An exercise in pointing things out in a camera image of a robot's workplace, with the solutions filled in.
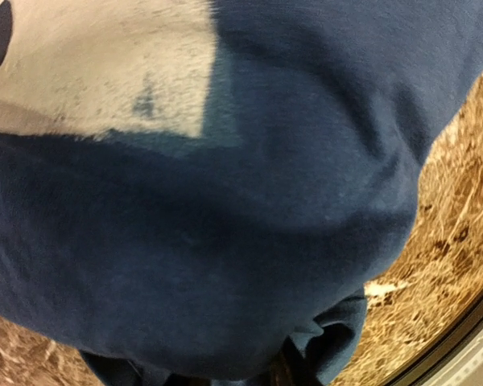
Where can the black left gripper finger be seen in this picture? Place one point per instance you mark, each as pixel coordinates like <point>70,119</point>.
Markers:
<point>289,368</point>

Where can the blue printed t-shirt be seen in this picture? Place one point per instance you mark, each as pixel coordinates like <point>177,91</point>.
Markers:
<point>191,189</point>

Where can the white slotted cable duct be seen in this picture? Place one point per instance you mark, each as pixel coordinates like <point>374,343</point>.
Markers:
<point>466,368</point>

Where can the black front rail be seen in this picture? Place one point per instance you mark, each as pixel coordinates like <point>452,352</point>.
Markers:
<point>420,369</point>

